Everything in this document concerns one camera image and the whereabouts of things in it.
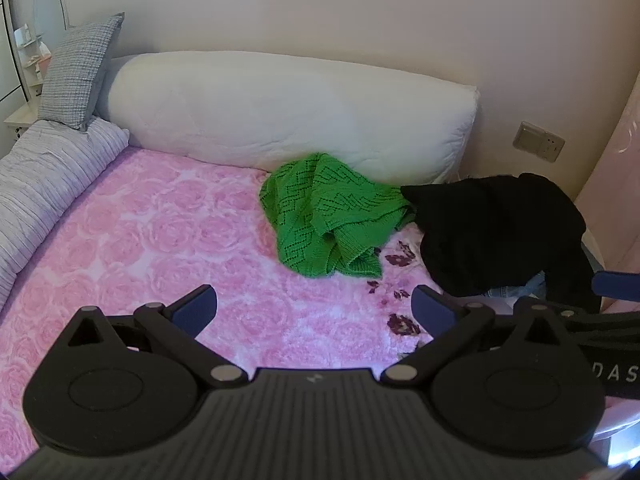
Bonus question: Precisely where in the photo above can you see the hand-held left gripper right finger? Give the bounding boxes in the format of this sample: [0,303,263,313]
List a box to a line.
[382,284,568,388]

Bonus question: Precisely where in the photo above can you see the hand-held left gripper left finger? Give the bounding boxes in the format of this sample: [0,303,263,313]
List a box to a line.
[66,284,247,388]

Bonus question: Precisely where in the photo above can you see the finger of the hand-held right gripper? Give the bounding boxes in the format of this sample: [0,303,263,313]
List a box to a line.
[591,269,640,304]

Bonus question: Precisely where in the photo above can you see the green knitted sweater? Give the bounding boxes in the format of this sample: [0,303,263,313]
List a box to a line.
[260,152,418,278]

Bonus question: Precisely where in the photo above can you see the pink floral blanket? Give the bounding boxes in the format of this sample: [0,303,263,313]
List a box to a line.
[0,146,501,461]

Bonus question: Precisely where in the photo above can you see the blue jeans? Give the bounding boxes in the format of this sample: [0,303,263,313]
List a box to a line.
[487,272,547,302]

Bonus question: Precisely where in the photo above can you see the black garment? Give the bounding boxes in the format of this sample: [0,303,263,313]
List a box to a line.
[400,172,603,313]

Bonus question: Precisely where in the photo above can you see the lavender striped quilt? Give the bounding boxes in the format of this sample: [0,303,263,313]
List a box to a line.
[0,117,131,306]

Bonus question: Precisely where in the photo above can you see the long white pillow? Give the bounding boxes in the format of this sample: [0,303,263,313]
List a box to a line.
[97,51,479,184]

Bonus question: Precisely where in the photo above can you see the white nightstand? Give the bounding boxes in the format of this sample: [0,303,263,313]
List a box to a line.
[4,104,41,147]

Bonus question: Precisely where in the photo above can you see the grey checked pillow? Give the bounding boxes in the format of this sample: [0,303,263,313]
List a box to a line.
[37,12,125,132]

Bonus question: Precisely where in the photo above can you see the oval mirror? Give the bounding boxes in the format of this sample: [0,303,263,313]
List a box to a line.
[33,0,69,41]

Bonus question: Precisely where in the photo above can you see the wall socket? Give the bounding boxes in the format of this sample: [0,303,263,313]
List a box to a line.
[514,121,566,163]

